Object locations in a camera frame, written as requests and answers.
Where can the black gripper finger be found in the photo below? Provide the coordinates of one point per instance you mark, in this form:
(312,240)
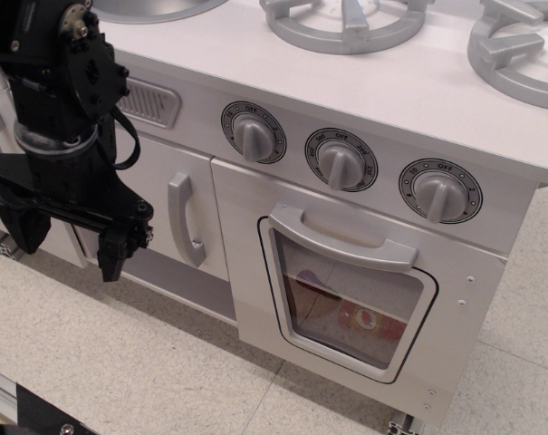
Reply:
(26,223)
(115,247)

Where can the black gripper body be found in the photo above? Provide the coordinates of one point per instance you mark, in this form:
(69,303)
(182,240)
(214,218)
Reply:
(77,182)

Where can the grey oven door handle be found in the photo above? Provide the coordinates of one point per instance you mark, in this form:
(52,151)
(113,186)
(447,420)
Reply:
(389,255)

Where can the white toy oven door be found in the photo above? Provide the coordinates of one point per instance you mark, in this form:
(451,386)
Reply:
(287,298)

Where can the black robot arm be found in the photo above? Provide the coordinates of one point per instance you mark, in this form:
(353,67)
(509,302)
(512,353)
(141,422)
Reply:
(66,85)

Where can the left grey oven knob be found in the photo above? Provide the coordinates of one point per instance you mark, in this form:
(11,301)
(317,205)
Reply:
(253,132)

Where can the grey oven knob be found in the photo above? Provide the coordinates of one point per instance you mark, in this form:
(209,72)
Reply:
(440,191)
(253,132)
(341,160)

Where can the middle grey oven knob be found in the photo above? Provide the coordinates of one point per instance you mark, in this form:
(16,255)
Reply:
(341,160)

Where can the right grey oven knob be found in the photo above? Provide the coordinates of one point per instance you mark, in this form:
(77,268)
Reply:
(440,191)

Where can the white cabinet door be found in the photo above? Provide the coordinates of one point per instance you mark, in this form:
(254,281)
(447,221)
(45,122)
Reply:
(149,177)

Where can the grey vent panel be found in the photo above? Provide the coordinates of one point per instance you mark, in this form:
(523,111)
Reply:
(151,103)

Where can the grey sink basin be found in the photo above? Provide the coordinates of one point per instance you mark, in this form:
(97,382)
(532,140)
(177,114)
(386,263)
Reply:
(150,11)

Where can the red toy can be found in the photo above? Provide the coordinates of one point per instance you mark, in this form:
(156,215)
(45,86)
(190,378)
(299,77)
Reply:
(364,320)

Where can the left grey burner grate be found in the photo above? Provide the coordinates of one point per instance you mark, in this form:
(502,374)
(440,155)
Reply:
(355,37)

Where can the grey burner grate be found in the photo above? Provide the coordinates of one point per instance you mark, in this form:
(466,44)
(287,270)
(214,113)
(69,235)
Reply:
(508,48)
(355,37)

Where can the right grey burner grate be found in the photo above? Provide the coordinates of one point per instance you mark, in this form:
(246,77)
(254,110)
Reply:
(508,48)

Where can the aluminium frame rail left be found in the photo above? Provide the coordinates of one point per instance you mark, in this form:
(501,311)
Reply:
(9,248)

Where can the aluminium frame rail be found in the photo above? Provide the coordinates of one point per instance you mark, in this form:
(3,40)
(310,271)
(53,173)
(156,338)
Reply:
(402,423)
(9,248)

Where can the grey cabinet door handle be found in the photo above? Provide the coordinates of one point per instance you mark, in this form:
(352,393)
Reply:
(180,192)

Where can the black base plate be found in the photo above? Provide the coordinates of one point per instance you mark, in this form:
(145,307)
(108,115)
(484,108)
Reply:
(41,417)

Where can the aluminium frame rail right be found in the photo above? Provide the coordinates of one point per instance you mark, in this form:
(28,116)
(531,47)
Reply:
(402,423)

